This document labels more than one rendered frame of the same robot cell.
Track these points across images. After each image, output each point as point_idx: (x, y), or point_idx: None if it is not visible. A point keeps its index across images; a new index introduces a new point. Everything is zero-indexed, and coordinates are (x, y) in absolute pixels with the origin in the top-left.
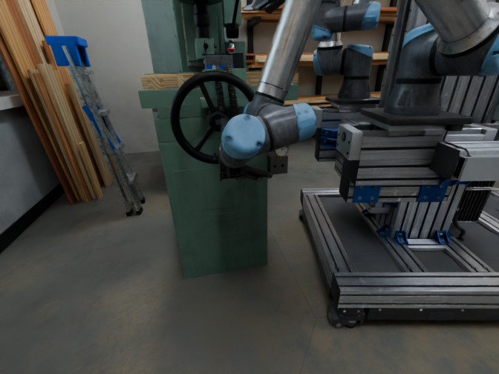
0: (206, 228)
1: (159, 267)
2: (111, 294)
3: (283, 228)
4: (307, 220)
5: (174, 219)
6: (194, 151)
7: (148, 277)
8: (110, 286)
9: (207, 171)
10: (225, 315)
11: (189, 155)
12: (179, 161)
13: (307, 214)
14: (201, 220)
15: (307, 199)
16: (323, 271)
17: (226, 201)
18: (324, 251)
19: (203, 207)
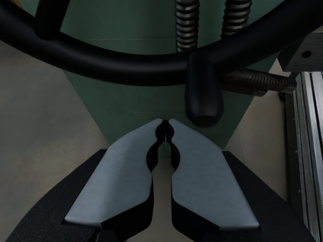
0: (139, 125)
1: (93, 133)
2: (41, 158)
3: (251, 103)
4: (293, 111)
5: (89, 110)
6: (33, 42)
7: (80, 145)
8: (41, 147)
9: (138, 46)
10: (154, 222)
11: (89, 3)
12: (68, 17)
13: (300, 107)
14: (131, 116)
15: (309, 79)
16: (300, 215)
17: (175, 98)
18: (318, 205)
19: (132, 102)
